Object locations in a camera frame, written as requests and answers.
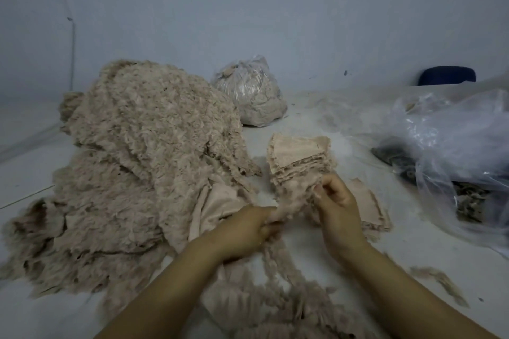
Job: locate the person's left hand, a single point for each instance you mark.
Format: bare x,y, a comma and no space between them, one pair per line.
238,231

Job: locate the person's right hand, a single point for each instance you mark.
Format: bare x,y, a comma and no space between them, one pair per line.
340,217

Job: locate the beige fabric piece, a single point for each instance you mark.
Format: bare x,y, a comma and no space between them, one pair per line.
296,201

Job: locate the stack of sorted beige pieces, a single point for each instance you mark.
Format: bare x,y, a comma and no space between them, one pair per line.
298,158

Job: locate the beige scrap strips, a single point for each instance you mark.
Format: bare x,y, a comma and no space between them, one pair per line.
278,295

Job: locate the large pile beige fabric scraps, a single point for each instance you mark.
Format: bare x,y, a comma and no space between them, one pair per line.
135,152

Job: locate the person's left forearm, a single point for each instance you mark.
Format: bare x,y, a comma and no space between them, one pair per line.
159,299

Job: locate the person's right forearm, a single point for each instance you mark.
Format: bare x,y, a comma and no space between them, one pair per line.
413,299

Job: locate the clear bag of beige scraps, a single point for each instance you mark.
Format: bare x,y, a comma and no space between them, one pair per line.
253,90

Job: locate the large clear plastic bag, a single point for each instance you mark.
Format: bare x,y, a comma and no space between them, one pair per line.
461,140

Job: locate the blue chair back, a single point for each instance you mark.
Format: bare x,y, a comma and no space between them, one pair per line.
447,75

